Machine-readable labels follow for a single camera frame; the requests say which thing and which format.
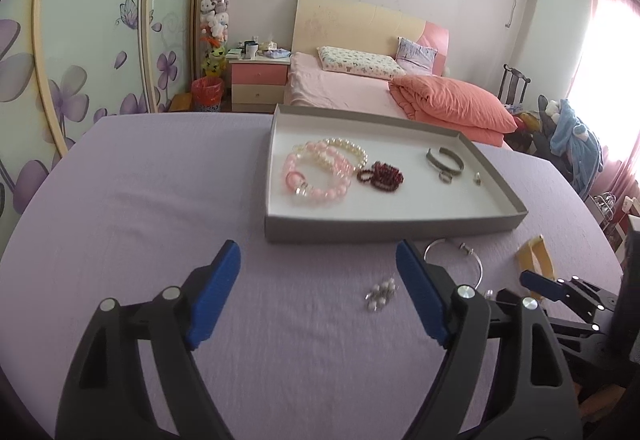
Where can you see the tissue box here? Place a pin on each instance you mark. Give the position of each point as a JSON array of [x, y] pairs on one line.
[[269, 45]]

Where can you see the small wooden stool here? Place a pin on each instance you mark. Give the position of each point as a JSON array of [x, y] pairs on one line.
[[180, 103]]

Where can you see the pink and cream nightstand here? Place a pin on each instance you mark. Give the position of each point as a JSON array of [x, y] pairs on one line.
[[257, 82]]

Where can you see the thin silver bangle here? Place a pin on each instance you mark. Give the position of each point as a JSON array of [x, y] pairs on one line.
[[466, 248]]

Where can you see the yellow watch band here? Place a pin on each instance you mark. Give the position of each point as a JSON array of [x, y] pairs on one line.
[[540, 260]]

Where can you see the white mug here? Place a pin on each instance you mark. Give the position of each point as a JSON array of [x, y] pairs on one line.
[[251, 51]]

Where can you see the pink bed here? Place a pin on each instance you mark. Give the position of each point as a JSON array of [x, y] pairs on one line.
[[335, 90]]

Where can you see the patterned white pillow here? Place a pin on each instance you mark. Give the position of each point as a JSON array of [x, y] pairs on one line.
[[357, 62]]

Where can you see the blue plush robe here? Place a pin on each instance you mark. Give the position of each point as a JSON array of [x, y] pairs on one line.
[[580, 145]]

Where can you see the white storage shelf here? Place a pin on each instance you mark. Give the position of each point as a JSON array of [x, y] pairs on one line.
[[612, 215]]

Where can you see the lilac printed pillow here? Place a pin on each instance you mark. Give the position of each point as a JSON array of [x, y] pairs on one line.
[[416, 55]]

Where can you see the dark wooden chair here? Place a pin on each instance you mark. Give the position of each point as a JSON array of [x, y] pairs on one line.
[[514, 85]]

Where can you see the grey cardboard tray box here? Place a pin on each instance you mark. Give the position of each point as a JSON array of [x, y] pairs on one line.
[[415, 205]]

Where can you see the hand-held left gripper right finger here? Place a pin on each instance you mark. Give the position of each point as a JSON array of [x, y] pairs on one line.
[[422, 295]]

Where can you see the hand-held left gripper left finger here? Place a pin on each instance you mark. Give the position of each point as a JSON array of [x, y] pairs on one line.
[[212, 292]]

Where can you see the orange duvet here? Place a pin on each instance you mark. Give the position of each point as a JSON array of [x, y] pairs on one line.
[[450, 102]]

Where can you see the pink curtain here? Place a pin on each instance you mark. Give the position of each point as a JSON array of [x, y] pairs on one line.
[[612, 85]]

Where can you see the red waste bin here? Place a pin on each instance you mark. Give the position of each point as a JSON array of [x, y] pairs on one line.
[[207, 94]]

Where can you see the pearl earring cluster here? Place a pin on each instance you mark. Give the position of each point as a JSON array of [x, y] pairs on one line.
[[380, 295]]

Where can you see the dark grey bangle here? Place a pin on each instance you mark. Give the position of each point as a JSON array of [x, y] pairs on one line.
[[453, 166]]

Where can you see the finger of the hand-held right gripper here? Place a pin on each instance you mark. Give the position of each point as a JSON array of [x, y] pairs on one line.
[[542, 284], [580, 332]]

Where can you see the flower print wardrobe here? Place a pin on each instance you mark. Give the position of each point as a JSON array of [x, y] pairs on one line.
[[90, 20]]

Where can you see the plush toy display tube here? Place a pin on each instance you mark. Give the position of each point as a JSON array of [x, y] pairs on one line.
[[216, 25]]

